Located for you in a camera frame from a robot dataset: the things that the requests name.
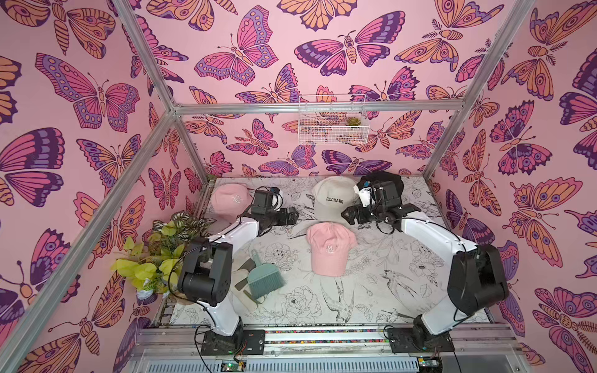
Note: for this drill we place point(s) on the teal hand brush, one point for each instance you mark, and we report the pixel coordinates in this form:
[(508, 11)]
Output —
[(265, 278)]

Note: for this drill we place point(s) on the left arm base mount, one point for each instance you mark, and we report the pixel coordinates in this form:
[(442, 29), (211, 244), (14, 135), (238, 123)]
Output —
[(233, 342)]

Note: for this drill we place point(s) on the plain pink cap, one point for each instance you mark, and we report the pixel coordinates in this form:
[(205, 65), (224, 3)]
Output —
[(330, 245)]

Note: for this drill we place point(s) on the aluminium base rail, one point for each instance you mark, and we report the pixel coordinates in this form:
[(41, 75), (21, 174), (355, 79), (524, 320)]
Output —
[(477, 347)]

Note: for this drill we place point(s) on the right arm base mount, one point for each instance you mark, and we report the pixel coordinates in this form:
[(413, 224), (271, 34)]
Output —
[(412, 340)]

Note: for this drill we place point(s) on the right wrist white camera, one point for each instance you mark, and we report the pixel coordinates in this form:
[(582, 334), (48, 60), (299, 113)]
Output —
[(364, 191)]

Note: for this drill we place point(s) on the black cap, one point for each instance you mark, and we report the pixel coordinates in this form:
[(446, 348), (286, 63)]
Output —
[(392, 179)]

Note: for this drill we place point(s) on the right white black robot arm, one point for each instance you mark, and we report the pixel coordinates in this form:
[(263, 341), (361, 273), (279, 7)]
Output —
[(476, 279)]

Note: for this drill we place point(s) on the cream cap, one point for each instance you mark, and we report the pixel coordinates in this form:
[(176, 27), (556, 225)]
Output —
[(332, 196)]

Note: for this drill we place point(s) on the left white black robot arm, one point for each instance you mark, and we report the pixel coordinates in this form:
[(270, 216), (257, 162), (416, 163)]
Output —
[(207, 267)]

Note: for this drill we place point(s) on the aluminium frame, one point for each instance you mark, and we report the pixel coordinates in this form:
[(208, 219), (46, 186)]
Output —
[(36, 317)]

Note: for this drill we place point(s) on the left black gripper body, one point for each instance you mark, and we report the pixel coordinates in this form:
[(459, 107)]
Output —
[(280, 218)]

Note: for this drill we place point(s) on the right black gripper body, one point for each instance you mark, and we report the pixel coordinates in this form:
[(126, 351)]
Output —
[(357, 214)]

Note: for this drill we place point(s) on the wrist white camera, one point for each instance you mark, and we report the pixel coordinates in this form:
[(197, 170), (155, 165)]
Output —
[(276, 197), (364, 191)]

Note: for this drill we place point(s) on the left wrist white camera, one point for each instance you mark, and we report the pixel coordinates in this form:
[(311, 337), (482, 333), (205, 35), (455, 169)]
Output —
[(276, 197)]

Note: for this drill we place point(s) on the small succulent in basket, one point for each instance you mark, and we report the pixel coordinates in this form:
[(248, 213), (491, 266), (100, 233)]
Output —
[(353, 122)]

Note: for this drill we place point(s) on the potted green plant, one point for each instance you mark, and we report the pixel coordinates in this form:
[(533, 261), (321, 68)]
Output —
[(153, 265)]

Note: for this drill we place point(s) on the clear plastic dustpan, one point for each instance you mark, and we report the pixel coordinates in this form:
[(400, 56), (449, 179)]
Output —
[(241, 267)]

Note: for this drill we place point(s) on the pink cap with logo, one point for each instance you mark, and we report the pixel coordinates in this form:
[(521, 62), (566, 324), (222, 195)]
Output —
[(230, 200)]

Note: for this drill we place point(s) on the white wire basket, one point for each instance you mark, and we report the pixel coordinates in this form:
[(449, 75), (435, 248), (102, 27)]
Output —
[(324, 122)]

